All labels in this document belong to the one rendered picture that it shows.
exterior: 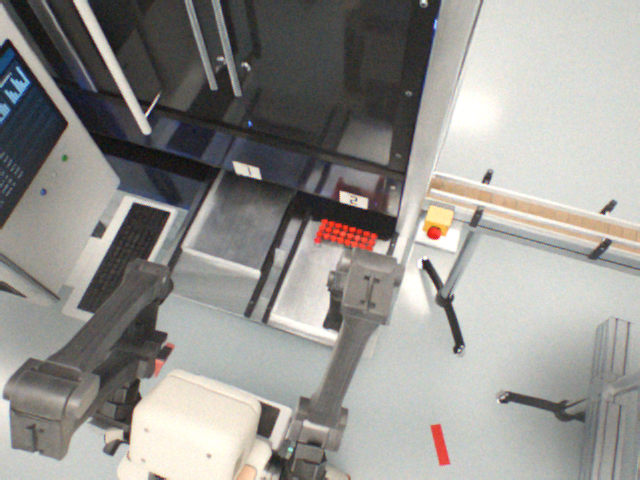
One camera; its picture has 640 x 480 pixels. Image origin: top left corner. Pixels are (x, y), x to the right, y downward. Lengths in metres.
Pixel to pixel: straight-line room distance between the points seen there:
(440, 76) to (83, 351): 0.81
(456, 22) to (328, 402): 0.72
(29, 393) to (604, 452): 1.65
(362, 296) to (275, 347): 1.64
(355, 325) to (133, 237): 1.13
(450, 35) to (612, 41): 2.78
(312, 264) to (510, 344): 1.22
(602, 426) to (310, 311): 1.01
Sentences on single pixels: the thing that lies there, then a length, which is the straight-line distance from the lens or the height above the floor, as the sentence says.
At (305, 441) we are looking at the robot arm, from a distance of 1.13.
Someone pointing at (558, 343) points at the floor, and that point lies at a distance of 2.66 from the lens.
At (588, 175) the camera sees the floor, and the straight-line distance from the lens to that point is 3.12.
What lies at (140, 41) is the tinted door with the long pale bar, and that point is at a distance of 1.44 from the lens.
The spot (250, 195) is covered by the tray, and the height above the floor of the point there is 0.88.
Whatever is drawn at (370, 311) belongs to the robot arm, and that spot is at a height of 1.57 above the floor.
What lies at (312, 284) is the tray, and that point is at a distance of 1.62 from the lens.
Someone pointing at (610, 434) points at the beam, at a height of 0.55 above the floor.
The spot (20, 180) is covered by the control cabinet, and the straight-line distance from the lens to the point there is 1.63.
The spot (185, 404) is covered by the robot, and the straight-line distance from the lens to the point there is 1.07.
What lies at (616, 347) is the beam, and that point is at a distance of 2.12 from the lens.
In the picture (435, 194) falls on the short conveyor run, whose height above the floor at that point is 0.96.
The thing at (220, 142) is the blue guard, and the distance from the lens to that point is 1.60.
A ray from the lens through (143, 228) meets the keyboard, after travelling 1.88.
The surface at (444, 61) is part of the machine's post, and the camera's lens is 1.11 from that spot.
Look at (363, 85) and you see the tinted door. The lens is 1.22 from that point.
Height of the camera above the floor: 2.38
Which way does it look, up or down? 64 degrees down
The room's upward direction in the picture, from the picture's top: 4 degrees counter-clockwise
